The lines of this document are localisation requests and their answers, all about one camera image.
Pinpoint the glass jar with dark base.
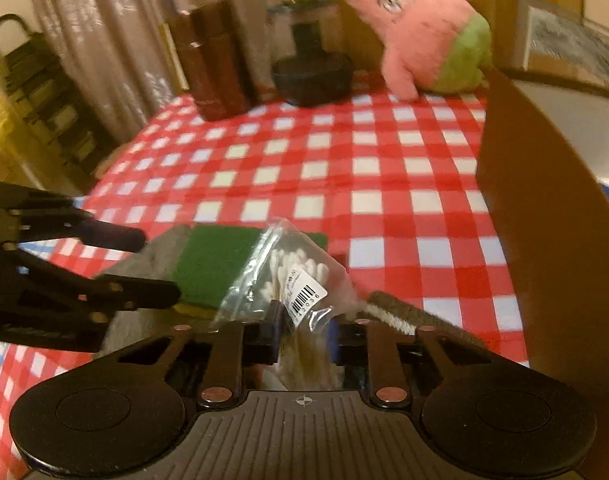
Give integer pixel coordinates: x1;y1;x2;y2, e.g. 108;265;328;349
267;0;355;107

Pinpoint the brown box with white inside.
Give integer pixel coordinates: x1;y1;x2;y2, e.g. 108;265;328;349
477;67;609;411

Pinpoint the clear bag of cotton swabs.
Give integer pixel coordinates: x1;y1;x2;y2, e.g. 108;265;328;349
212;219;357;391

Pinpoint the dark stacked storage rack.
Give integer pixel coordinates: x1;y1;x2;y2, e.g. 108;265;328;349
0;14;120;181

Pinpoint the green scouring sponge pack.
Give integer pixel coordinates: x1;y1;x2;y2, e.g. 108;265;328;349
172;225;330;318

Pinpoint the beige patterned curtain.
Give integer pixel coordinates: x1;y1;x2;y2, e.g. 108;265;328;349
22;0;310;146

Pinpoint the pink starfish plush toy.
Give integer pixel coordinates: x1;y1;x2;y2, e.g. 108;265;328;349
334;0;492;101

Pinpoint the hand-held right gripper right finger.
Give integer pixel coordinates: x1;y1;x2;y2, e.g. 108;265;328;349
329;319;491;407

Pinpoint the framed picture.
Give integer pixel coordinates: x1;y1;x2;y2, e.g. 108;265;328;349
511;0;609;93

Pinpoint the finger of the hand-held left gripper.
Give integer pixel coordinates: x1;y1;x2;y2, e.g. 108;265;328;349
0;181;146;254
0;247;181;312

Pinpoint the red checkered tablecloth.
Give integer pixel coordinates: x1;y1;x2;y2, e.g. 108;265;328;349
0;85;531;466

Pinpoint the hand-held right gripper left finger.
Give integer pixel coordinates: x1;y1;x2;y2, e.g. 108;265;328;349
112;320;281;408

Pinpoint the large grey cloth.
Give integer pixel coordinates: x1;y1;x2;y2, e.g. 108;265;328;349
92;224;220;361

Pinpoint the brown cylindrical canister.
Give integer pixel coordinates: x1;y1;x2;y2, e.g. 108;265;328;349
164;0;260;122

